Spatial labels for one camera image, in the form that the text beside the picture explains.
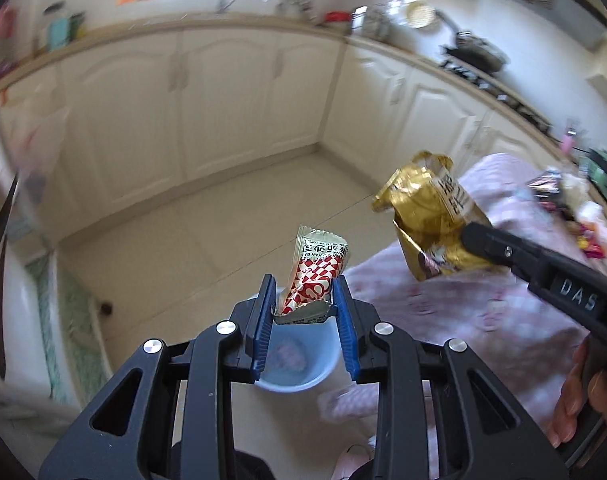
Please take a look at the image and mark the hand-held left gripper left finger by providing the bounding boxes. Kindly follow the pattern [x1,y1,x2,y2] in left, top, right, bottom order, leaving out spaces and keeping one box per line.
[38,275,277,480]

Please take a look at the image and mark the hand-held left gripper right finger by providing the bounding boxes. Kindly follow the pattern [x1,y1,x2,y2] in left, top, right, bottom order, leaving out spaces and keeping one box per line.
[332,277,569,480]

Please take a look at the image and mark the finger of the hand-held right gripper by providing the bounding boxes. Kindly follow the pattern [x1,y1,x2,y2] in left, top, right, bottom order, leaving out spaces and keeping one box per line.
[461,222,564,286]

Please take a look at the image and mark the light blue plastic bin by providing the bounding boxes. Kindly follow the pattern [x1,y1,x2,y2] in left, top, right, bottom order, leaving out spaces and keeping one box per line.
[256,287,344,393]

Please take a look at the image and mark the red white snack wrapper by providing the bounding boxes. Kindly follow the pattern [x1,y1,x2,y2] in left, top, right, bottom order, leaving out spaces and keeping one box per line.
[274,225,351,326]

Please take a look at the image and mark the gold snack bag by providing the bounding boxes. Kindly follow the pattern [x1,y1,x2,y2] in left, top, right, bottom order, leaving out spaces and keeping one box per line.
[372,150,507,282]

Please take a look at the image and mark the person's right hand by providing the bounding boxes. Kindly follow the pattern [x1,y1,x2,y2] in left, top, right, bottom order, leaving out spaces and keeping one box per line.
[551,340,607,448]

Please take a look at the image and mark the pile of snack packets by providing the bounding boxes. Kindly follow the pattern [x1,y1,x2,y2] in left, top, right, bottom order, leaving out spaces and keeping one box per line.
[526,170,604,261]

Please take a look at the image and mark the pink checked tablecloth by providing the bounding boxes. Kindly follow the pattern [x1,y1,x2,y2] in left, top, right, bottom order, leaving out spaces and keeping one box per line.
[317,154,607,480]

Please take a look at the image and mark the black gas stove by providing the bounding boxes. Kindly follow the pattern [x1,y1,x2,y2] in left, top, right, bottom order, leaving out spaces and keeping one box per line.
[438,57,554,133]

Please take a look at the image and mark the cream kitchen base cabinet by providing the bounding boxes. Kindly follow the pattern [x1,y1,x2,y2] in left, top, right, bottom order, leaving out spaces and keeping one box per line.
[318,35,584,196]
[0,15,347,241]

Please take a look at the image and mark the dark frying pan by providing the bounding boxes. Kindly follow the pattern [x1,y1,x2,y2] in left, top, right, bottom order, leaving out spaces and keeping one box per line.
[441,10,509,73]

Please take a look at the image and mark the yellow colander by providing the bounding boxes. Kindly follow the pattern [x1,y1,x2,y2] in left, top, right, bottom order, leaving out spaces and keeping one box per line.
[406,0,437,28]

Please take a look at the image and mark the stacked steel pots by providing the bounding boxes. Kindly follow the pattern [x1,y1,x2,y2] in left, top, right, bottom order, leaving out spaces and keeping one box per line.
[353,5,391,41]

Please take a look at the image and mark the clear plastic bag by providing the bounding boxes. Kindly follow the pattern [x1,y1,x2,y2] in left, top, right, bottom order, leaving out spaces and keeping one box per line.
[8,105,69,196]

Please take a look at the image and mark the glass jar blue label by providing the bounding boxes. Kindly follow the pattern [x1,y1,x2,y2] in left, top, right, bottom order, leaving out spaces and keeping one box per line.
[44,5,70,51]

